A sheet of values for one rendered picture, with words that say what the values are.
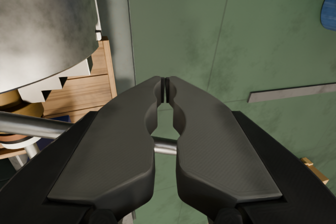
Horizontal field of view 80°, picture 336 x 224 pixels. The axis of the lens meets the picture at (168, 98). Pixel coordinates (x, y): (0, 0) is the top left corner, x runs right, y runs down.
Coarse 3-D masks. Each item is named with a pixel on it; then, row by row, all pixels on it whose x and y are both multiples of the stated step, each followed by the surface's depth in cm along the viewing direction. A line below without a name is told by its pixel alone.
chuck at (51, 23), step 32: (0, 0) 16; (32, 0) 17; (64, 0) 20; (0, 32) 16; (32, 32) 18; (64, 32) 21; (96, 32) 31; (0, 64) 17; (32, 64) 19; (64, 64) 22
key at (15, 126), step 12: (0, 120) 11; (12, 120) 12; (24, 120) 12; (36, 120) 12; (48, 120) 12; (12, 132) 12; (24, 132) 12; (36, 132) 12; (48, 132) 12; (60, 132) 12; (156, 144) 15; (168, 144) 15
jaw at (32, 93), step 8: (80, 64) 29; (88, 64) 30; (64, 72) 30; (72, 72) 30; (80, 72) 30; (88, 72) 30; (48, 80) 30; (56, 80) 30; (64, 80) 32; (24, 88) 30; (32, 88) 30; (40, 88) 30; (48, 88) 30; (56, 88) 31; (24, 96) 30; (32, 96) 31; (40, 96) 31
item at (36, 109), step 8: (0, 96) 29; (8, 96) 29; (16, 96) 30; (0, 104) 29; (8, 104) 30; (16, 104) 31; (24, 104) 31; (32, 104) 31; (40, 104) 34; (16, 112) 30; (24, 112) 31; (32, 112) 32; (40, 112) 34; (0, 136) 31; (8, 136) 31; (16, 136) 32; (24, 136) 33; (32, 136) 34
